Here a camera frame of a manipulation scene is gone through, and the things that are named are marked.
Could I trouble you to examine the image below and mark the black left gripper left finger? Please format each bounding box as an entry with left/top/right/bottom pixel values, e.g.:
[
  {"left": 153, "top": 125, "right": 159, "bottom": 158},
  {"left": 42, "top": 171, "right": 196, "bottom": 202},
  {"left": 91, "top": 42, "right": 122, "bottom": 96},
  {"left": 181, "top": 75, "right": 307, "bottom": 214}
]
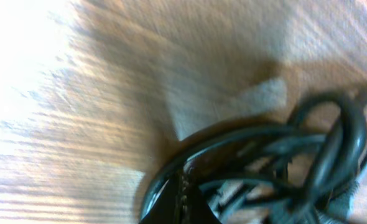
[{"left": 139, "top": 177, "right": 180, "bottom": 224}]

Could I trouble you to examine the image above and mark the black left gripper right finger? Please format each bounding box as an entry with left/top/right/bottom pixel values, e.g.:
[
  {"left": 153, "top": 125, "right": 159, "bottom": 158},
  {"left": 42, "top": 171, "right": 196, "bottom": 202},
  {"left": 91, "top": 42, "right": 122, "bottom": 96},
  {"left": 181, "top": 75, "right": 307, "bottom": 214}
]
[{"left": 183, "top": 180, "right": 221, "bottom": 224}]

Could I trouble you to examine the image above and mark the black USB cable bundle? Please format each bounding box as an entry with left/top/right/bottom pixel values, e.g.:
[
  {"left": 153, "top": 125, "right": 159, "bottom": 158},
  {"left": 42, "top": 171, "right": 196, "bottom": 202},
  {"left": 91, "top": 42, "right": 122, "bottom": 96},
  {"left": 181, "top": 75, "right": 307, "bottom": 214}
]
[{"left": 139, "top": 90, "right": 367, "bottom": 224}]

